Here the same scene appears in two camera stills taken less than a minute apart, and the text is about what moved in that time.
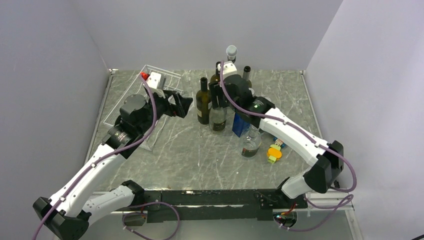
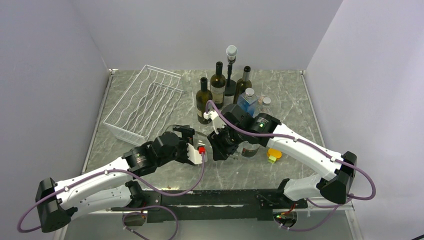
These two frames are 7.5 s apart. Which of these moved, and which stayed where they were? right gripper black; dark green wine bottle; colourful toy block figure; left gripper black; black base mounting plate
Moved: left gripper black; right gripper black
Stayed: black base mounting plate; dark green wine bottle; colourful toy block figure
